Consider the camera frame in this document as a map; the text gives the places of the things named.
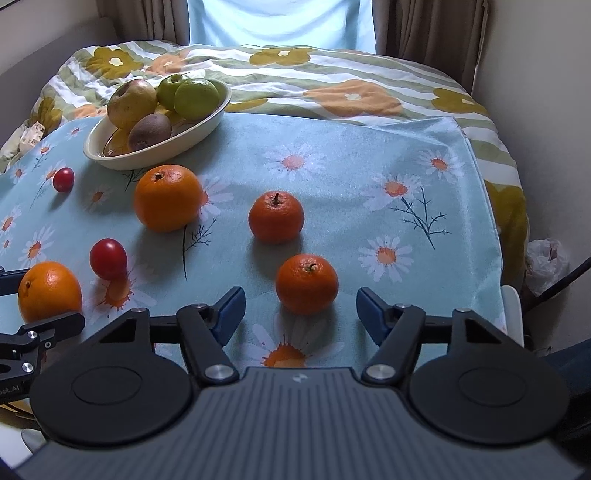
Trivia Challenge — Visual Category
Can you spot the cream ceramic bowl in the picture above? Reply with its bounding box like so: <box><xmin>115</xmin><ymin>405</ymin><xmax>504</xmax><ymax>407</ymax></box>
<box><xmin>83</xmin><ymin>80</ymin><xmax>231</xmax><ymax>171</ymax></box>

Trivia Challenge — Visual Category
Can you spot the green apple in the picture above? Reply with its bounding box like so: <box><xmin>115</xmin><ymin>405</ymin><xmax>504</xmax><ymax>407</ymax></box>
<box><xmin>156</xmin><ymin>73</ymin><xmax>188</xmax><ymax>111</ymax></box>
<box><xmin>173</xmin><ymin>79</ymin><xmax>221</xmax><ymax>121</ymax></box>

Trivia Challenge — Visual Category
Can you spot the brown curtain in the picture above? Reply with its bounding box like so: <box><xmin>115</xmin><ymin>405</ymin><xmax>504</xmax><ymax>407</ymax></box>
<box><xmin>372</xmin><ymin>0</ymin><xmax>489</xmax><ymax>92</ymax></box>
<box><xmin>96</xmin><ymin>0</ymin><xmax>190</xmax><ymax>45</ymax></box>

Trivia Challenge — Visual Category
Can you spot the light blue window cloth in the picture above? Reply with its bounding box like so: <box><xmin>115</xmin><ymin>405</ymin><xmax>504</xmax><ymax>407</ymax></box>
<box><xmin>187</xmin><ymin>0</ymin><xmax>376</xmax><ymax>53</ymax></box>

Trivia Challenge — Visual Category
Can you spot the white plastic bag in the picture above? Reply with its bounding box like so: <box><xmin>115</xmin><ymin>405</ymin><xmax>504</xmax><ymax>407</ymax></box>
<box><xmin>526</xmin><ymin>239</ymin><xmax>569</xmax><ymax>297</ymax></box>

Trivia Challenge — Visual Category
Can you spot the crumpled pink white wrapper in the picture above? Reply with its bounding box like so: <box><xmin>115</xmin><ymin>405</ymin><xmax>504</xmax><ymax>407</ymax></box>
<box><xmin>19</xmin><ymin>122</ymin><xmax>45</xmax><ymax>153</ymax></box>

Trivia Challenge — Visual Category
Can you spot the black cable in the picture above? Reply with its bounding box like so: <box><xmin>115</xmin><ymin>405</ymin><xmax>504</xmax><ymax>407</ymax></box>
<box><xmin>523</xmin><ymin>255</ymin><xmax>591</xmax><ymax>308</ymax></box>

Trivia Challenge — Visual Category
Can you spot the brown curtain left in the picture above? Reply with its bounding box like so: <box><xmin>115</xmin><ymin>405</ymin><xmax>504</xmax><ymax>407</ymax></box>
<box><xmin>96</xmin><ymin>0</ymin><xmax>190</xmax><ymax>45</ymax></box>

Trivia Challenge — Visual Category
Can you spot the large yellowish wrinkled apple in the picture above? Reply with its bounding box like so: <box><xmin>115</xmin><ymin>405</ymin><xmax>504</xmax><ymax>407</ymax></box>
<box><xmin>107</xmin><ymin>80</ymin><xmax>157</xmax><ymax>132</ymax></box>

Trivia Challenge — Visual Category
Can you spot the floral striped duvet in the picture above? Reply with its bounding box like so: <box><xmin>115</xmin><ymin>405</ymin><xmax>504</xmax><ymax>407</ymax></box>
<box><xmin>1</xmin><ymin>40</ymin><xmax>529</xmax><ymax>283</ymax></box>

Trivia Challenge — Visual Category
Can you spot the brown kiwi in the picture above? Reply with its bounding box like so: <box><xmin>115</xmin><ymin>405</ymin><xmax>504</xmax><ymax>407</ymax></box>
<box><xmin>127</xmin><ymin>113</ymin><xmax>172</xmax><ymax>151</ymax></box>

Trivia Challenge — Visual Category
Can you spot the red cherry tomato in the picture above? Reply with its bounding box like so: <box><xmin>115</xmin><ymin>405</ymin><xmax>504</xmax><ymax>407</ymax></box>
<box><xmin>52</xmin><ymin>167</ymin><xmax>75</xmax><ymax>193</ymax></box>
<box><xmin>89</xmin><ymin>238</ymin><xmax>127</xmax><ymax>280</ymax></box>

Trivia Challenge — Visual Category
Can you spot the brown curtain right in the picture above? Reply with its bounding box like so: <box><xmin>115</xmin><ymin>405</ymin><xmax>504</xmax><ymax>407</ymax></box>
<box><xmin>372</xmin><ymin>0</ymin><xmax>489</xmax><ymax>92</ymax></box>

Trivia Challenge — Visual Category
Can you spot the grey bed headboard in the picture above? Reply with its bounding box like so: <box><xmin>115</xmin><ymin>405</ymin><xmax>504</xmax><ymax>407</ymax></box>
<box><xmin>1</xmin><ymin>17</ymin><xmax>119</xmax><ymax>95</ymax></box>

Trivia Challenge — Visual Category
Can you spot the blue daisy tablecloth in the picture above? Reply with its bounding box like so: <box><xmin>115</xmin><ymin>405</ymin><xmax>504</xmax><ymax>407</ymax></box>
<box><xmin>1</xmin><ymin>114</ymin><xmax>506</xmax><ymax>369</ymax></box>

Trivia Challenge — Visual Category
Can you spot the large orange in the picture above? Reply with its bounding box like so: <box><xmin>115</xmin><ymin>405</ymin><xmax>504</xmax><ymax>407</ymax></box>
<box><xmin>133</xmin><ymin>164</ymin><xmax>204</xmax><ymax>233</ymax></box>
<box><xmin>17</xmin><ymin>261</ymin><xmax>82</xmax><ymax>323</ymax></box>

